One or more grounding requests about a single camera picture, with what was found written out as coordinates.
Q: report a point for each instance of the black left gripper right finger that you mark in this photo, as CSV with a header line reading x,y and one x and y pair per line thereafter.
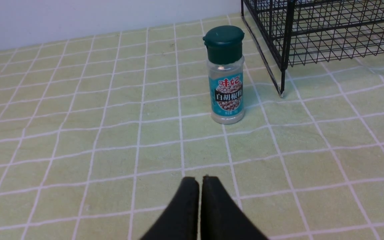
x,y
221,218

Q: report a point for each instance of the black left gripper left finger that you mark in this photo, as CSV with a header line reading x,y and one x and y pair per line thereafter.
x,y
179,220

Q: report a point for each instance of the green-capped pepper shaker bottle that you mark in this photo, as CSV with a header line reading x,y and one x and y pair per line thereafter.
x,y
225,64

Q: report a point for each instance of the green checked tablecloth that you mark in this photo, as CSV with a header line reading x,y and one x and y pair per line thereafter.
x,y
96,134

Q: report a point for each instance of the black wire mesh rack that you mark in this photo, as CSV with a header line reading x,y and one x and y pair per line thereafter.
x,y
292,32

